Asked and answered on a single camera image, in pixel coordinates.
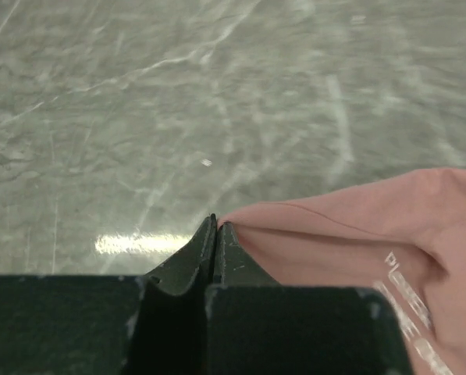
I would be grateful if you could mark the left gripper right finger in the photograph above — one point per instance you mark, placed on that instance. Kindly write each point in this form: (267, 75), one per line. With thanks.
(233, 266)

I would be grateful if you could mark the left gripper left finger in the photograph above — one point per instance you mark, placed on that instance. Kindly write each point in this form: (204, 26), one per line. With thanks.
(187, 272)

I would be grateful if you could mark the pink printed t shirt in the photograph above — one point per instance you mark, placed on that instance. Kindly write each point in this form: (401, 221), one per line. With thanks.
(404, 236)

